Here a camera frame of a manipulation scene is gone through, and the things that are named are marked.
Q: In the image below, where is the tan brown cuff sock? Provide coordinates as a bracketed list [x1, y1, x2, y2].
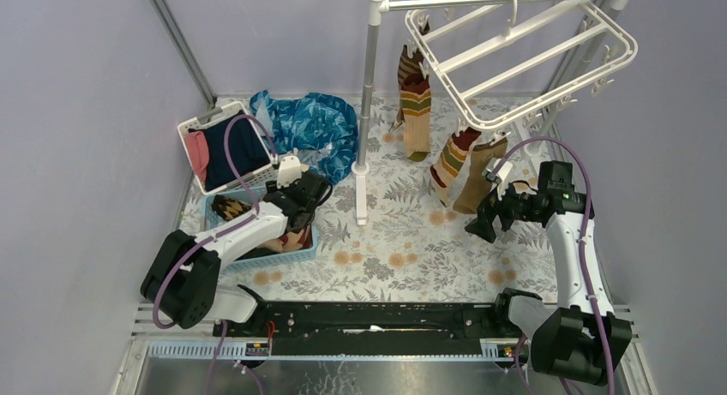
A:
[453, 138, 508, 214]

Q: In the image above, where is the red cuff multicolour sock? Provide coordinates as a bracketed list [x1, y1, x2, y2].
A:
[400, 73, 432, 162]
[429, 127, 482, 206]

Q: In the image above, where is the silver white drying rack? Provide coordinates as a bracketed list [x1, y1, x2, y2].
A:
[351, 0, 638, 226]

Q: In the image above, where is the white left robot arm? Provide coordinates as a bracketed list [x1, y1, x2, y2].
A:
[140, 171, 331, 336]

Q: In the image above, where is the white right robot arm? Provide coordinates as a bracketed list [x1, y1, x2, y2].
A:
[466, 161, 633, 386]

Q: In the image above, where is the white clip drying hanger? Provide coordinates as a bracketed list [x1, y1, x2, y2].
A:
[424, 6, 621, 120]

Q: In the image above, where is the pile of assorted socks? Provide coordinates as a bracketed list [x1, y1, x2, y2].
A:
[211, 195, 313, 259]

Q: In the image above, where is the floral patterned table mat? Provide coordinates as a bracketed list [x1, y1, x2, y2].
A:
[219, 97, 556, 302]

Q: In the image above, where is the blue patterned cloth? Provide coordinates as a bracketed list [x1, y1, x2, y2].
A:
[249, 90, 359, 185]

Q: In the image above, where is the white plastic basket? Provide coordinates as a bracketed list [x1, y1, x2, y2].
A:
[177, 99, 276, 195]

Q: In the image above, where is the light blue sock basket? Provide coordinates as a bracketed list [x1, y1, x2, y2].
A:
[200, 189, 318, 272]

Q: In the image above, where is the dark navy folded garment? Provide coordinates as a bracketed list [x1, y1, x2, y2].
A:
[189, 111, 270, 192]

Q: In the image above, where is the pink folded garment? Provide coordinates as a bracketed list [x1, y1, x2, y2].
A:
[184, 131, 210, 183]

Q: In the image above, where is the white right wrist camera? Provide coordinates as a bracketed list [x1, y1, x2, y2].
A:
[484, 157, 513, 200]

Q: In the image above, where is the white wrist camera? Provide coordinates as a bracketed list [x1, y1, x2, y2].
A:
[275, 156, 303, 189]
[484, 157, 513, 200]

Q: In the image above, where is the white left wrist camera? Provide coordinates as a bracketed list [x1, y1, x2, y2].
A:
[275, 156, 303, 189]

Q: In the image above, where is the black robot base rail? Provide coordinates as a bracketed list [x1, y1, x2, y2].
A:
[213, 301, 521, 356]

